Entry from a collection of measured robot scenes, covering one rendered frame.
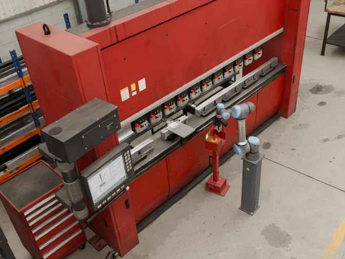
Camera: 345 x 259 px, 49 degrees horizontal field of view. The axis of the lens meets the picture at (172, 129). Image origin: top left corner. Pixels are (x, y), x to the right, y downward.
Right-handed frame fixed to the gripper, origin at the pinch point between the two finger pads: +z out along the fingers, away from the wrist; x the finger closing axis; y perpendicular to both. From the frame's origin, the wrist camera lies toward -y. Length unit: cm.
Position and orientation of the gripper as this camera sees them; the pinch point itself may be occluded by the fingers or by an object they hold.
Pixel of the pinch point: (219, 131)
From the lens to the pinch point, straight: 427.4
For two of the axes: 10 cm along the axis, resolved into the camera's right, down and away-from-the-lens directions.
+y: -8.6, -3.2, 4.1
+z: 0.0, 7.8, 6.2
